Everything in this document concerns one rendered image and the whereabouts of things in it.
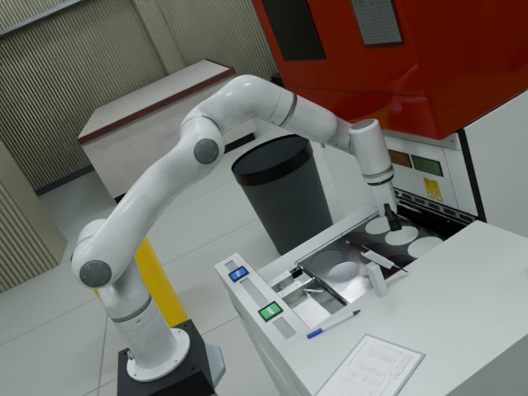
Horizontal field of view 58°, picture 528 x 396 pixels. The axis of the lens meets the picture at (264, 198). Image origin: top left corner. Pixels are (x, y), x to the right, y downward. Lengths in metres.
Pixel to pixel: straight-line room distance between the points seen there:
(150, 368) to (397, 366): 0.70
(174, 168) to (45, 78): 7.87
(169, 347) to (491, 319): 0.82
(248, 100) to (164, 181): 0.27
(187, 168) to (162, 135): 5.02
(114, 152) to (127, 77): 2.86
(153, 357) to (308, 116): 0.76
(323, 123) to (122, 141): 5.06
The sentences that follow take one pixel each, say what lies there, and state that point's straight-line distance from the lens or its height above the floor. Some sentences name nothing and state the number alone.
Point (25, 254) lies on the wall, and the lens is 5.52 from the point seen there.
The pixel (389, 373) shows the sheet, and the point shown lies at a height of 0.97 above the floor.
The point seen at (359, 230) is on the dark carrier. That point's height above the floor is 0.90.
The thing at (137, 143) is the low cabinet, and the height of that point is 0.61.
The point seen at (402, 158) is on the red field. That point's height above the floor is 1.10.
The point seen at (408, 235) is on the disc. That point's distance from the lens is 1.50.
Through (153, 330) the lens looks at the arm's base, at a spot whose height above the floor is 1.03.
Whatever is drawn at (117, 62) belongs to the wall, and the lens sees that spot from 8.80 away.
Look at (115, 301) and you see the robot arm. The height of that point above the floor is 1.16.
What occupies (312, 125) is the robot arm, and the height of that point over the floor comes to 1.37.
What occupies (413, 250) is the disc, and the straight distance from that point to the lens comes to 1.43.
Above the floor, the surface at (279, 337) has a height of 0.96.
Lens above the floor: 1.71
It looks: 22 degrees down
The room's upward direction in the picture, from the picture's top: 24 degrees counter-clockwise
